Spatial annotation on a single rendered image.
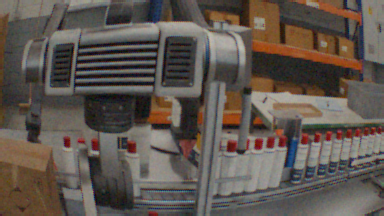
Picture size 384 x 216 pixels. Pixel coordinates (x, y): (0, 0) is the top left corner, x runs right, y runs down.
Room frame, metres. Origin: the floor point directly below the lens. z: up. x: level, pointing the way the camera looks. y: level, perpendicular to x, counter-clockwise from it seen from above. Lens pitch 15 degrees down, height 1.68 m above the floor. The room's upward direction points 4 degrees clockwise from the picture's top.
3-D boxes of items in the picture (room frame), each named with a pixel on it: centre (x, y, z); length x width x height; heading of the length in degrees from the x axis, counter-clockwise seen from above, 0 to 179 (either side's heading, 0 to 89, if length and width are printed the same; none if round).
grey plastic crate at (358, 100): (3.68, -1.57, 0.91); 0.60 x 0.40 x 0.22; 105
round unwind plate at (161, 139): (2.49, 0.03, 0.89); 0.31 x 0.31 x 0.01
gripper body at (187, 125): (1.94, 0.01, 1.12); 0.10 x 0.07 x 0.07; 107
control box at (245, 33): (1.82, -0.10, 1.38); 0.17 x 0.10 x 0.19; 162
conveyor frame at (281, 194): (1.87, 0.03, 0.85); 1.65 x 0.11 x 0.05; 107
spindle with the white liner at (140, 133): (2.11, 0.18, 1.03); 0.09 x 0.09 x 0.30
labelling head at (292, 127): (2.08, -0.35, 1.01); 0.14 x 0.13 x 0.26; 107
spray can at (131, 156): (1.82, 0.18, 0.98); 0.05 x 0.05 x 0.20
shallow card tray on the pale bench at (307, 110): (3.45, -0.68, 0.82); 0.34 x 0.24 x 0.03; 107
